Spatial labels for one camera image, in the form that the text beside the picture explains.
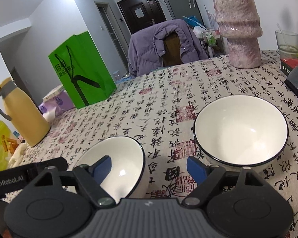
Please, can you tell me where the yellow thermos jug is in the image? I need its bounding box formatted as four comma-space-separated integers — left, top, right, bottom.
0, 77, 51, 147

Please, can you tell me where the green paper bag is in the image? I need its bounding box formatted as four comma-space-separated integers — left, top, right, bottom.
48, 31, 117, 109

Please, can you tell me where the brown wooden chair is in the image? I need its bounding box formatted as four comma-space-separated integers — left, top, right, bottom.
163, 33, 183, 67

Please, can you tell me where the grey interior doorway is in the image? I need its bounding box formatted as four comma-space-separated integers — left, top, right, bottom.
94, 1, 132, 75

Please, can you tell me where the grey refrigerator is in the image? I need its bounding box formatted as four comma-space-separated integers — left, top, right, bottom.
158, 0, 204, 25

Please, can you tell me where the calligraphy print tablecloth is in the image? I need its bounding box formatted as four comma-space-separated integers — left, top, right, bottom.
1, 49, 298, 238

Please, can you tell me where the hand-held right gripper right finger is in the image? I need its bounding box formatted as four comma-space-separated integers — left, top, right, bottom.
182, 156, 264, 209

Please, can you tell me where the yellow-green snack bag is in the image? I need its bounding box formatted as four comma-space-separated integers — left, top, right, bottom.
0, 120, 24, 171

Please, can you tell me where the white plastic bag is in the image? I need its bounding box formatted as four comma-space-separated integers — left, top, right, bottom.
192, 26, 209, 36

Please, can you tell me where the metal trolley rack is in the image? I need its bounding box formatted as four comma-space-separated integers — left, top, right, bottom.
201, 30, 226, 59

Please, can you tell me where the clear straw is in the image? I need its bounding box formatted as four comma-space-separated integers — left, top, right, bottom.
276, 23, 290, 49

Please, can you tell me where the pink textured vase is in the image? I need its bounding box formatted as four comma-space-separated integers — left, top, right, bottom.
210, 0, 263, 69

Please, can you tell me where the white black-rimmed bowl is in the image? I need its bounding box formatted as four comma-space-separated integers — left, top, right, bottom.
73, 136, 149, 204
193, 95, 289, 173

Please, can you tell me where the blue plastic bag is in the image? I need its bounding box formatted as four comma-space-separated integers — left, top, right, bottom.
182, 15, 204, 28

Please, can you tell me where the white flat box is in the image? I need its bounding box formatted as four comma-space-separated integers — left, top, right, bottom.
42, 84, 65, 102

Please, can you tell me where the white rubber glove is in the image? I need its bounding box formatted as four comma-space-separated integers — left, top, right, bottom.
8, 142, 29, 169

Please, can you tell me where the white leaf decoration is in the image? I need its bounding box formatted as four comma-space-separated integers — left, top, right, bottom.
204, 5, 218, 29

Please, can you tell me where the clear drinking glass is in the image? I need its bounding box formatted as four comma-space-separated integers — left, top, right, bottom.
275, 30, 298, 59

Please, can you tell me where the purple tissue pack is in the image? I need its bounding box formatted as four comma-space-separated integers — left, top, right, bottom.
38, 90, 75, 123

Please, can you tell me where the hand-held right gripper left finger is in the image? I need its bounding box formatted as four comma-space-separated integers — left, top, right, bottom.
34, 156, 116, 209

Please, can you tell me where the dark brown entrance door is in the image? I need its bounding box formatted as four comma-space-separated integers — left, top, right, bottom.
117, 0, 167, 35

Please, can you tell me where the red and black box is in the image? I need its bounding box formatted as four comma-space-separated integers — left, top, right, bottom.
280, 58, 298, 76

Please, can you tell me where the purple puffer jacket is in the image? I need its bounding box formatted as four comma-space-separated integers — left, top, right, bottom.
127, 19, 209, 76

